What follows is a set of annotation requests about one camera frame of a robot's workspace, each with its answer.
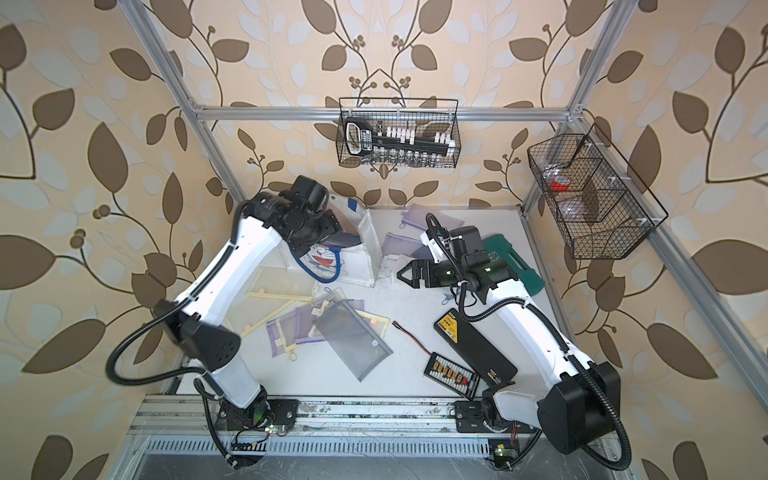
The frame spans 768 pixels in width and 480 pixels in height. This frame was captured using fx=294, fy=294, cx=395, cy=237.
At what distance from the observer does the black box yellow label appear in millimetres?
803

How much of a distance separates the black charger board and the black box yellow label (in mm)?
29

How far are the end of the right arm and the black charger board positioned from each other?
0.28 meters

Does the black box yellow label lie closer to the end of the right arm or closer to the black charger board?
the black charger board

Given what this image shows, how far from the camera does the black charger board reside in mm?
791

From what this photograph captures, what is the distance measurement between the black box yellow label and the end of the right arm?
262 mm

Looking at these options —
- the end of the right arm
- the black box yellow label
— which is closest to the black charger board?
the black box yellow label

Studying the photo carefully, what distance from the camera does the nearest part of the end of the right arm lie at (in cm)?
55
